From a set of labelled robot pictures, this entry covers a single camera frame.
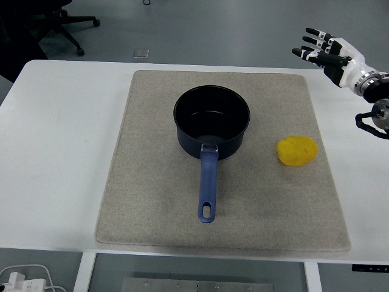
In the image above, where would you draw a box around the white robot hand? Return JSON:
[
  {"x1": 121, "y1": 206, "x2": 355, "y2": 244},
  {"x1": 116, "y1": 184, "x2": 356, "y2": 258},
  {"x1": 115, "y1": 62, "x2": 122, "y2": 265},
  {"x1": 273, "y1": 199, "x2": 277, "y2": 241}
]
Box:
[{"x1": 291, "y1": 27, "x2": 371, "y2": 89}]

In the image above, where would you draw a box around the black table control panel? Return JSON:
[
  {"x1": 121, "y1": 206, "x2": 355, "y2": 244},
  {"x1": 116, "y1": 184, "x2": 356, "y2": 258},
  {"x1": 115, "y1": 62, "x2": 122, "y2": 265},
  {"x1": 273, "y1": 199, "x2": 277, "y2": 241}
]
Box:
[{"x1": 352, "y1": 265, "x2": 389, "y2": 273}]

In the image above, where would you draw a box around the white table leg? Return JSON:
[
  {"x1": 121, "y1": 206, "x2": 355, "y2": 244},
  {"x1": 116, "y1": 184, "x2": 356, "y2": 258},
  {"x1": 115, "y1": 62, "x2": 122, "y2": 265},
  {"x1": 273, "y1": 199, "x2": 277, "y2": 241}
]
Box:
[
  {"x1": 303, "y1": 260, "x2": 323, "y2": 292},
  {"x1": 74, "y1": 251, "x2": 97, "y2": 292}
]

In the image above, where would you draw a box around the beige felt mat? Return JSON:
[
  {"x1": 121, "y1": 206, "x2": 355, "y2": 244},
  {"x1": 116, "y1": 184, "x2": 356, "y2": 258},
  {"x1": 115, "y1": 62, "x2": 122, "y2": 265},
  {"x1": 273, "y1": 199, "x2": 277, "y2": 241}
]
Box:
[{"x1": 95, "y1": 69, "x2": 352, "y2": 252}]

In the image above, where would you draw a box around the grey metal plate with screws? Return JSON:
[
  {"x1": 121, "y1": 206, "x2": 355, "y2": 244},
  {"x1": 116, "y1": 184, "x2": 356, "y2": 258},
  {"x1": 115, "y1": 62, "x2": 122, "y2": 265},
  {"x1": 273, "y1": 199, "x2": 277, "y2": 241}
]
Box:
[{"x1": 121, "y1": 277, "x2": 275, "y2": 292}]

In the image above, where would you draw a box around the black office chair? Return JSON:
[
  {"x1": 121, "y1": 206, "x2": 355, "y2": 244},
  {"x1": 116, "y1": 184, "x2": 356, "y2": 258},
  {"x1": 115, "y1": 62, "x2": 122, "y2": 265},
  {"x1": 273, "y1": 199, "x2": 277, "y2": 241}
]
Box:
[{"x1": 30, "y1": 0, "x2": 101, "y2": 57}]

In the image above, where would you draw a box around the person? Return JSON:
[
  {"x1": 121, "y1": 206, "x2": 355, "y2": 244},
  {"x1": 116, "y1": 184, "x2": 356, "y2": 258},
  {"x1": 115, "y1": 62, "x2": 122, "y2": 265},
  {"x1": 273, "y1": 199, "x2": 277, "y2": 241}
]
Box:
[{"x1": 0, "y1": 0, "x2": 49, "y2": 84}]

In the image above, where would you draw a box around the white power strip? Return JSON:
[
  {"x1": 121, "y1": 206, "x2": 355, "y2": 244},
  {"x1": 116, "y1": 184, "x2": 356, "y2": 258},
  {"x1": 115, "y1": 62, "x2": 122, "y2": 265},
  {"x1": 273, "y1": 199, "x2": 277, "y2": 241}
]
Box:
[{"x1": 0, "y1": 271, "x2": 46, "y2": 292}]

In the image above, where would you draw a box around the blue pot with handle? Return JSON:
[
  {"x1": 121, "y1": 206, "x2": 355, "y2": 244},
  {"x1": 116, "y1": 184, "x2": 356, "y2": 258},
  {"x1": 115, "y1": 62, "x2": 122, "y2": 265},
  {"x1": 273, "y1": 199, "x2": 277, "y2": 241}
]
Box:
[{"x1": 173, "y1": 85, "x2": 252, "y2": 224}]

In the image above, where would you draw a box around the white power cable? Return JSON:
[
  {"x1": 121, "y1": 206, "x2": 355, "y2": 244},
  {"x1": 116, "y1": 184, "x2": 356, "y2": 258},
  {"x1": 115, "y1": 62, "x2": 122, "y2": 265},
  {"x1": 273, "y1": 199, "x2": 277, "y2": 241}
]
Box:
[{"x1": 0, "y1": 263, "x2": 66, "y2": 292}]

